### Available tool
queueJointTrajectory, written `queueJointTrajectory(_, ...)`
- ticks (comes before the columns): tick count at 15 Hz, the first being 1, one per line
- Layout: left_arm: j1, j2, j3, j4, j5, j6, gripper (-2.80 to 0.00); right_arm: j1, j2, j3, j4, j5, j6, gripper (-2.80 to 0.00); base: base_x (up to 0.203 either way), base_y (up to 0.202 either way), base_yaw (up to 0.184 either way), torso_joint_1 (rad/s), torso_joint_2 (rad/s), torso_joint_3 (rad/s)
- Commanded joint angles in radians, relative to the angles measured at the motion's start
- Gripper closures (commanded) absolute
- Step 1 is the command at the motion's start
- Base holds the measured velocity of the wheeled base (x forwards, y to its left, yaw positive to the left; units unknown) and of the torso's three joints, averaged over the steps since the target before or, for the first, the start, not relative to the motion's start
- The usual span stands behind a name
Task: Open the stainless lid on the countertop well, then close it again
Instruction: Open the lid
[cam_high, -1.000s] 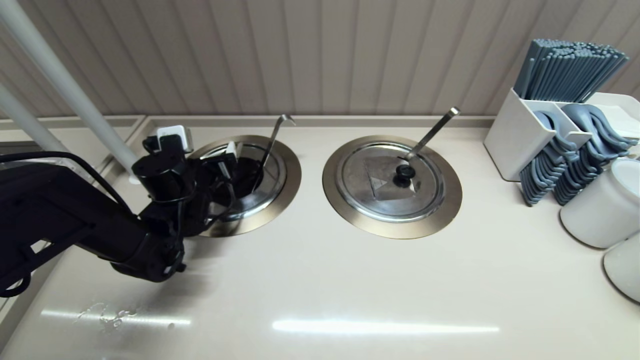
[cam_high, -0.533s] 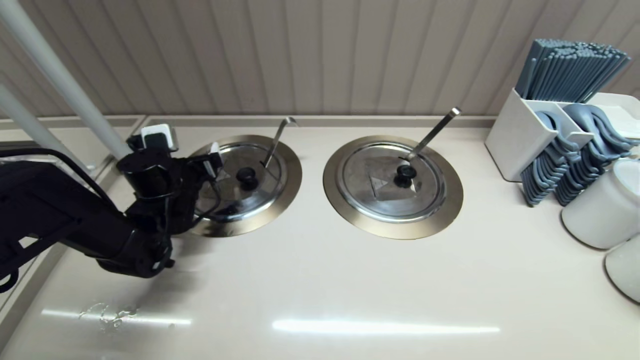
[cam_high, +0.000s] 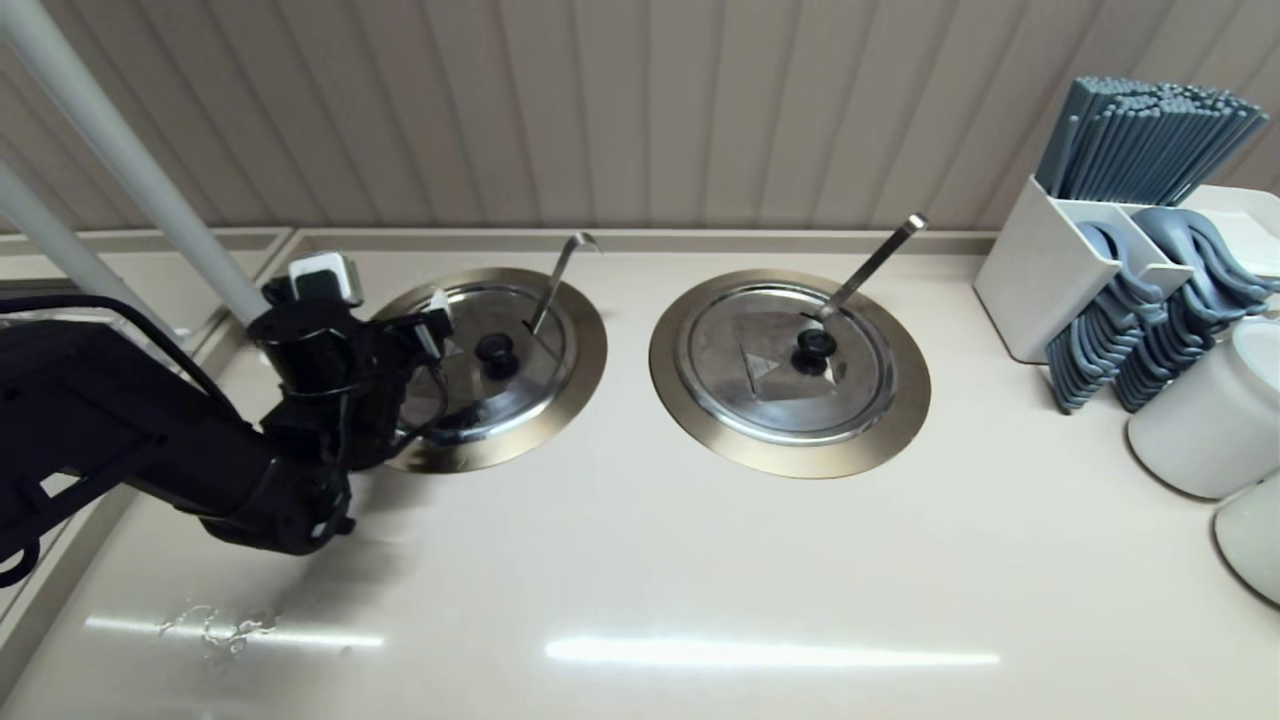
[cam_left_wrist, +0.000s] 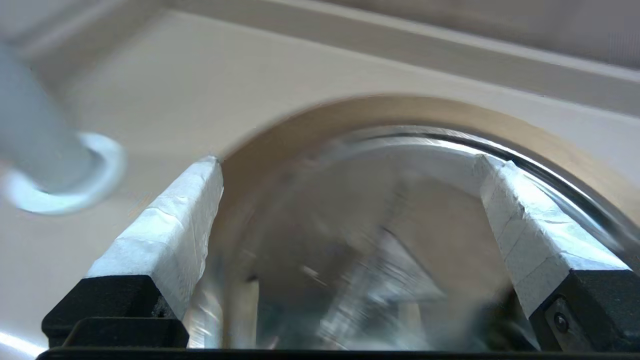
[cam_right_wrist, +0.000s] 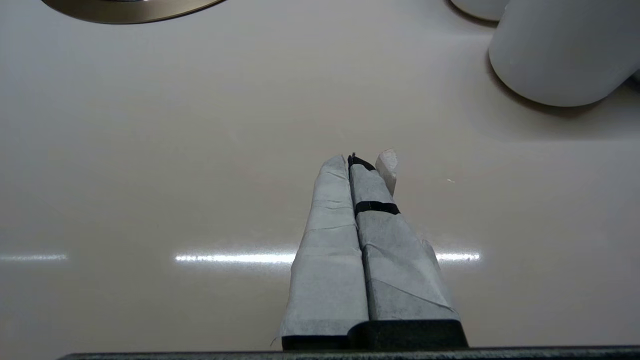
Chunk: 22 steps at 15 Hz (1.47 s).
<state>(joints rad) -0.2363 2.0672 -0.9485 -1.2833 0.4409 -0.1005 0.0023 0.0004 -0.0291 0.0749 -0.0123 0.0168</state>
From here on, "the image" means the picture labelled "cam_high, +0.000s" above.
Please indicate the thick white pole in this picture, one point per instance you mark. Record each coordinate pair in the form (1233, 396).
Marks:
(100, 130)

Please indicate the white rectangular tray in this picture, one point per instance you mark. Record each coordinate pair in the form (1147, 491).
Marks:
(1252, 235)

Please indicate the thin white pole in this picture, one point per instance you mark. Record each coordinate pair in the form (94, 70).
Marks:
(60, 250)

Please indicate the steel lid with black knob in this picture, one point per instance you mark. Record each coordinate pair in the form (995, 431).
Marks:
(540, 385)
(732, 400)

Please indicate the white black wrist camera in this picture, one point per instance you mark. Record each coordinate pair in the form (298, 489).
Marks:
(325, 278)

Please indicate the grey chopsticks bundle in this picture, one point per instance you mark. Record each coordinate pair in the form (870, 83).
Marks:
(1142, 140)

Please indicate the white cutlery holder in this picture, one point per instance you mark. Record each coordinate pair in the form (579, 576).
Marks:
(1032, 270)

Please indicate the grey spoon stack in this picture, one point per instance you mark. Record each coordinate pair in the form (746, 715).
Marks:
(1162, 340)
(1087, 350)

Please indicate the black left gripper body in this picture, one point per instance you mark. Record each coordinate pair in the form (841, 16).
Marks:
(320, 350)

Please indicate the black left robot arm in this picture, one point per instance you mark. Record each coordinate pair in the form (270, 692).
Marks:
(120, 420)

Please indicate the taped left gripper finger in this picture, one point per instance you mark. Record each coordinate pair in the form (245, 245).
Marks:
(429, 340)
(441, 304)

